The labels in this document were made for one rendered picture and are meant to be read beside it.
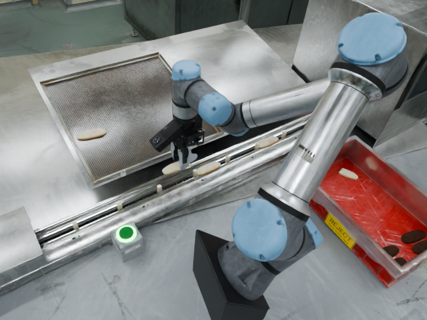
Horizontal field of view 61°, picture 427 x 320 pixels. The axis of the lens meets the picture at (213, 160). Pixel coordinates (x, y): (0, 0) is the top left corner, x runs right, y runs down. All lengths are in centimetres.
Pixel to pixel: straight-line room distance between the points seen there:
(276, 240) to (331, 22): 109
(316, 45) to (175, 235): 100
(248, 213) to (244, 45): 122
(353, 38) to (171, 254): 75
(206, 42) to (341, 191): 91
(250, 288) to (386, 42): 59
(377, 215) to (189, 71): 81
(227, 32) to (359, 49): 119
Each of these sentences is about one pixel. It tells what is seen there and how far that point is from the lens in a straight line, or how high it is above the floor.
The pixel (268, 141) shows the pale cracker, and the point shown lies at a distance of 142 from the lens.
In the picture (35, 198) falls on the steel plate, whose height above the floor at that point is 82.
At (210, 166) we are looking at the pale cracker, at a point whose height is 86.
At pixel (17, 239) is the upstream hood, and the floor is 92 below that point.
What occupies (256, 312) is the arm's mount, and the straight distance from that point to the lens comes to 98.
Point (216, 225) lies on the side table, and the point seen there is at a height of 82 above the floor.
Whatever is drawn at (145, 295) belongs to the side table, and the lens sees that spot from 106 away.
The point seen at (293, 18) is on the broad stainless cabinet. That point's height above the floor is 33.
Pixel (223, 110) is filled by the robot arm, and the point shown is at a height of 125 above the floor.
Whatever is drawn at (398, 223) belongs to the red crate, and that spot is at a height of 82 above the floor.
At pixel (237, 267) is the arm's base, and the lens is 88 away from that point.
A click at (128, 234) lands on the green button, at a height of 91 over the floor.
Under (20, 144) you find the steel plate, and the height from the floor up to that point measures 82.
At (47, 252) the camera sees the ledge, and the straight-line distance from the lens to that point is 113.
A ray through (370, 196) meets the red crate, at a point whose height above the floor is 82.
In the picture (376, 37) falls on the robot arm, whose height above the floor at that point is 150.
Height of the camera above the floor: 178
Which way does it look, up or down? 45 degrees down
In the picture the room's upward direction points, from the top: 6 degrees clockwise
